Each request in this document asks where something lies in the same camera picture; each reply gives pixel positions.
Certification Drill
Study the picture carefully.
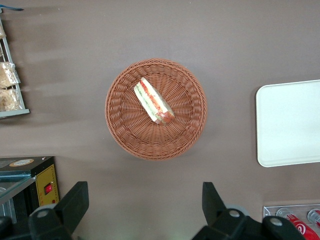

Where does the grey metal snack rack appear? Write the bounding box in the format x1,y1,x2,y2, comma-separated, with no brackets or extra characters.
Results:
0,17,30,120

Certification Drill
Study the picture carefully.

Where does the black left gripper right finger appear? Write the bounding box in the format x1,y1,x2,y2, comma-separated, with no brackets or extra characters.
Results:
191,181,262,240

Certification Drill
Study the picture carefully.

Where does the red cola bottle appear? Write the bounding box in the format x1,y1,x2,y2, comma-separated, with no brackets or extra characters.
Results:
276,207,320,240
307,208,320,228

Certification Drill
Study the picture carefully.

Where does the clear acrylic bottle rack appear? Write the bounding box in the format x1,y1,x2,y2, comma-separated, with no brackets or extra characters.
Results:
262,204,320,240

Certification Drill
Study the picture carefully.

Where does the triangle sandwich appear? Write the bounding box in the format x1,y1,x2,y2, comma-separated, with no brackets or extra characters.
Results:
134,76,175,126

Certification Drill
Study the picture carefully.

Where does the beige plastic tray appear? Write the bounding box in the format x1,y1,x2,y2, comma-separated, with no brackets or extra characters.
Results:
255,79,320,168

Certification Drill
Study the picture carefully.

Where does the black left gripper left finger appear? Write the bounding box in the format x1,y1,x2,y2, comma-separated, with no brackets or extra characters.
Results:
27,181,90,240

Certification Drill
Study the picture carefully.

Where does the brown round wicker basket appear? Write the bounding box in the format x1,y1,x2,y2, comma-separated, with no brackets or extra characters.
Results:
104,58,208,161

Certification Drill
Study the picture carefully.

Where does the black food warmer yellow panel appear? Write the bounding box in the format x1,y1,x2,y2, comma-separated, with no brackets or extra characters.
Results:
0,156,60,225

